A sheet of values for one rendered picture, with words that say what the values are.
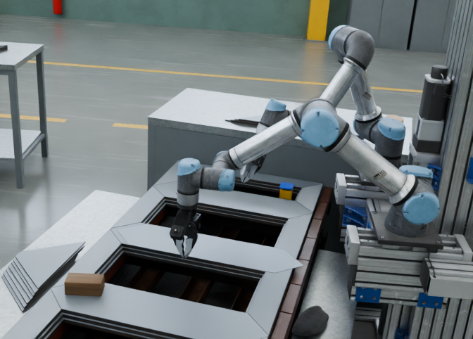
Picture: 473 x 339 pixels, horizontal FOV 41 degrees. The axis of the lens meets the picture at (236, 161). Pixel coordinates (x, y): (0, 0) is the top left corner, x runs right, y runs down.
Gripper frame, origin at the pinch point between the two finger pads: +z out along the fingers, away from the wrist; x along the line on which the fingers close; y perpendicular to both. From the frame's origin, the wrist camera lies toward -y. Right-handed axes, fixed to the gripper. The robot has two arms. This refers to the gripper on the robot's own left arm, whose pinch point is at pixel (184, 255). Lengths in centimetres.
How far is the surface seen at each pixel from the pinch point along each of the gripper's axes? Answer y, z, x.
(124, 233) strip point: 16.8, 5.6, 30.2
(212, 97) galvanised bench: 147, -14, 36
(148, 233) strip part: 20.2, 5.6, 21.6
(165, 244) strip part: 14.4, 5.7, 12.3
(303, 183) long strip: 92, 6, -28
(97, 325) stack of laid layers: -36.2, 8.2, 15.4
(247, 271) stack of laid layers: 8.7, 7.0, -21.4
